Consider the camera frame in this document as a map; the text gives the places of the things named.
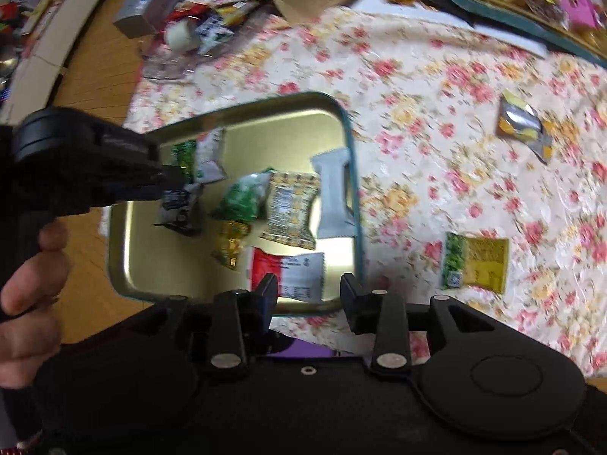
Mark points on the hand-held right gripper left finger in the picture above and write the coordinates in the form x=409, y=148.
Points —
x=266, y=298

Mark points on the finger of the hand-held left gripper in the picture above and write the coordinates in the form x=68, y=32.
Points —
x=173, y=177

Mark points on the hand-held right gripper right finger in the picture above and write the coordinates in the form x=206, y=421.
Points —
x=353, y=305

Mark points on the black white candy packet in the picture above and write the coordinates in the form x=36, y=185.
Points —
x=179, y=208

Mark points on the red snack packet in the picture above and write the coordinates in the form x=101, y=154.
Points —
x=289, y=275

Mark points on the white silver snack packet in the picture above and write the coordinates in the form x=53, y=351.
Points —
x=212, y=156

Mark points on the gold rectangular tin tray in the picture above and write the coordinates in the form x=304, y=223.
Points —
x=142, y=256

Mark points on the gold patterned snack packet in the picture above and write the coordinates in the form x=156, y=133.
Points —
x=289, y=211

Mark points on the white snack bar packet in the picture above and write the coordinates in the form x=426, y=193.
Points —
x=334, y=194

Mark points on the yellow green snack packet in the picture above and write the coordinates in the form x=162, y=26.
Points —
x=476, y=260

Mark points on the person's left hand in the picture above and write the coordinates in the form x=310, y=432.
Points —
x=33, y=317

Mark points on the tape roll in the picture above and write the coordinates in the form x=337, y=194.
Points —
x=182, y=34

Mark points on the blue white snack packet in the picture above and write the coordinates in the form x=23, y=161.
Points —
x=213, y=31

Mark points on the floral tablecloth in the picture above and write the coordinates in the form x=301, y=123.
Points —
x=427, y=151

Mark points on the grey cardboard box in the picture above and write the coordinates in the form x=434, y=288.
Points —
x=149, y=2

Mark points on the silver yellow snack packet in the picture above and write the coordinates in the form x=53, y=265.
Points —
x=521, y=123

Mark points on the white board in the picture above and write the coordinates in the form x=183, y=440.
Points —
x=450, y=23

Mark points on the large teal gold tin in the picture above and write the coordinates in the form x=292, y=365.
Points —
x=502, y=0

